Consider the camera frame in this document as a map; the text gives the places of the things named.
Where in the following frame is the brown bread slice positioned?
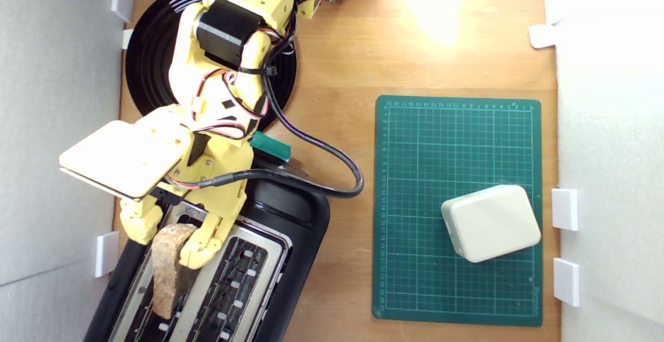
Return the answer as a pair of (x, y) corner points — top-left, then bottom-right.
(150, 223), (199, 320)

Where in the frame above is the green toaster lever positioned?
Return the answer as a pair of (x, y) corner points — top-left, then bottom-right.
(249, 131), (292, 163)

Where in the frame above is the black two-slot toaster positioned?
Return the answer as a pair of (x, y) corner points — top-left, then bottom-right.
(83, 145), (331, 342)

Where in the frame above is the black plate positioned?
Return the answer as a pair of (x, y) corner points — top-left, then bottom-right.
(126, 0), (297, 134)

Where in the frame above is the green cutting mat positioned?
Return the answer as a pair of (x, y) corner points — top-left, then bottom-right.
(372, 95), (544, 327)

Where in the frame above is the white block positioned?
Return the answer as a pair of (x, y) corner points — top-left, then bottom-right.
(441, 184), (542, 264)

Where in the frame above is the yellow wrist camera mount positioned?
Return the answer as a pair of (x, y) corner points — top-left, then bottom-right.
(59, 120), (192, 201)

